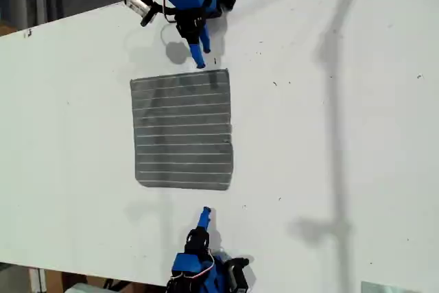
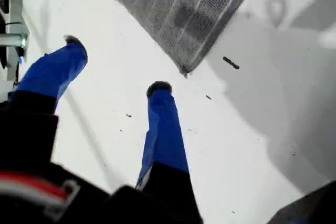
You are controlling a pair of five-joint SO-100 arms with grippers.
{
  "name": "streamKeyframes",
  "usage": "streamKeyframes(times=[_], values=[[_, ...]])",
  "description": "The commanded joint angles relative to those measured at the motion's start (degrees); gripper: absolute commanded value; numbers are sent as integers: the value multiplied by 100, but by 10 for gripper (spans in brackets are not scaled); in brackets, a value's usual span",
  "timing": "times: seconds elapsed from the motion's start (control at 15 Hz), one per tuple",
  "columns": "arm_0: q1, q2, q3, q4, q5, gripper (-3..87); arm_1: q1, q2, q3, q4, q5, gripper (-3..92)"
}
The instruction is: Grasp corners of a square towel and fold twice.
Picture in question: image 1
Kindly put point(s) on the white plastic container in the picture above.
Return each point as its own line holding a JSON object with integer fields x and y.
{"x": 85, "y": 289}

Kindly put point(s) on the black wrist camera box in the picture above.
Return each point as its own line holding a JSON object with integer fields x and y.
{"x": 239, "y": 279}
{"x": 137, "y": 0}

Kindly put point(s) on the white table leg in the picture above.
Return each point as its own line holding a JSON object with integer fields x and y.
{"x": 37, "y": 281}

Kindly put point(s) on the grey striped square towel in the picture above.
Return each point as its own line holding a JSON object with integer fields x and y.
{"x": 181, "y": 128}

